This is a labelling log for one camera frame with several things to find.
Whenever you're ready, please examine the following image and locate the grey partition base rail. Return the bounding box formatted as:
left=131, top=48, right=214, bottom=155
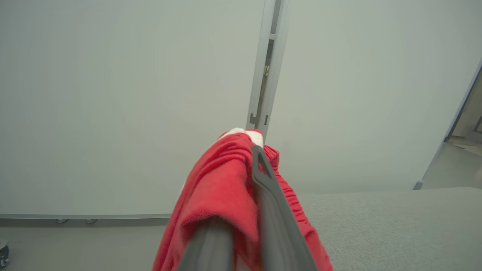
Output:
left=0, top=214, right=172, bottom=227

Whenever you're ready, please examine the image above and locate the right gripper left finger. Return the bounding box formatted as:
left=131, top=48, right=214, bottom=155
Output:
left=176, top=222, right=235, bottom=271

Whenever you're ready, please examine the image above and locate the grey fabric sofa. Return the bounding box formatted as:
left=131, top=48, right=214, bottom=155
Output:
left=299, top=187, right=482, bottom=271

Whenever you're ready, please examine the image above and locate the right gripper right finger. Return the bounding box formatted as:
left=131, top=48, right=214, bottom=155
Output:
left=251, top=145, right=319, bottom=271

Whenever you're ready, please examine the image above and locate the black caster wheel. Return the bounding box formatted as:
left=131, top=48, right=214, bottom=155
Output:
left=0, top=241, right=10, bottom=268

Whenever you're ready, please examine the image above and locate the grey partition post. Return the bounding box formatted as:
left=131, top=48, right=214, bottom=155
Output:
left=246, top=0, right=290, bottom=142

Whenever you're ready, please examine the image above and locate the red and white garment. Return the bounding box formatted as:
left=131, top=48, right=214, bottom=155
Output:
left=152, top=128, right=334, bottom=271

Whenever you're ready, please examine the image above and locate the grey partition frame edge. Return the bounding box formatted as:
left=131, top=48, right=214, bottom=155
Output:
left=413, top=60, right=482, bottom=190

